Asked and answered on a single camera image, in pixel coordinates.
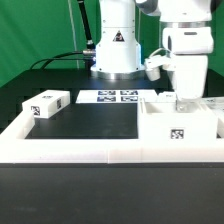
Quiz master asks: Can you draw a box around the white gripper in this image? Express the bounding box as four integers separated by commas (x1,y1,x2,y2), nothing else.
171,55,208,112

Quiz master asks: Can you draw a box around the white cabinet body box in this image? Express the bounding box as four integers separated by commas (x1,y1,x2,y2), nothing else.
137,99,218,142

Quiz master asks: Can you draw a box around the small white cabinet part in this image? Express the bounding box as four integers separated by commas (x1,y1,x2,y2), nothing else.
157,92,176,103

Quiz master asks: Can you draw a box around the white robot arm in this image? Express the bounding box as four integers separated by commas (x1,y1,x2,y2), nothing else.
91,0,224,109

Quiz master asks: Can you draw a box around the white marker base sheet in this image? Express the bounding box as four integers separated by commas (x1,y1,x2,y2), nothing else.
76,89,157,104

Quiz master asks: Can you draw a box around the white block with marker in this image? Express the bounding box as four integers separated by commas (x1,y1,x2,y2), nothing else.
22,90,70,119

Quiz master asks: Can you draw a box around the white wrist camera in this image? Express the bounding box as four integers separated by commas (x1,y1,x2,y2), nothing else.
144,48,171,81

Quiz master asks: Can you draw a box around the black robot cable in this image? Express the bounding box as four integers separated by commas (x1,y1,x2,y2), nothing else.
29,0,98,70

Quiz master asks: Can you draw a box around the thin white cord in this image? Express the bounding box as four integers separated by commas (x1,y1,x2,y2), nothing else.
67,0,80,70

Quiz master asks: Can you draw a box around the white U-shaped fence frame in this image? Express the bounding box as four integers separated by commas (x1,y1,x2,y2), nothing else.
0,111,224,164

